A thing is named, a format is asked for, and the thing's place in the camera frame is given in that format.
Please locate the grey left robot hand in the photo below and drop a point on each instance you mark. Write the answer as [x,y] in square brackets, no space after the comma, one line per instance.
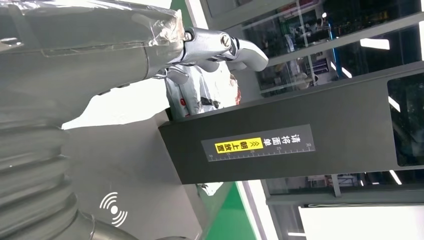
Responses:
[82,53]

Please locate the grey parcel bag red dot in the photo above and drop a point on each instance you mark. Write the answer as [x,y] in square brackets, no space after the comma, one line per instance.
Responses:
[198,89]

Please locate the white parcel bag black lettering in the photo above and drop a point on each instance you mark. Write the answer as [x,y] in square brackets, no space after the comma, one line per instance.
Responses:
[210,188]

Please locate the bright green conveyor belt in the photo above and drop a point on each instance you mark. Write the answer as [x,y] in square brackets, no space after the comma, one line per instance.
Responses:
[235,222]

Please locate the black inbound scanner machine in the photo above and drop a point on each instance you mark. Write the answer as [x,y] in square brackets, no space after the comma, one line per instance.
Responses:
[331,109]

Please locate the dark green table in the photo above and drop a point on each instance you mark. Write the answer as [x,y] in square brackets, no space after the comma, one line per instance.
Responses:
[215,203]

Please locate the yellow and grey ruler label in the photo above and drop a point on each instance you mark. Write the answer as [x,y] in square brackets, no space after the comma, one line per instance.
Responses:
[281,145]

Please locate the white board panel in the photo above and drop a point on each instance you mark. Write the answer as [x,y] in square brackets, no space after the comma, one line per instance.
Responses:
[364,225]

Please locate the pale conveyor side rail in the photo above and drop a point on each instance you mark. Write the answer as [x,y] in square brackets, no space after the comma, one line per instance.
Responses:
[261,215]

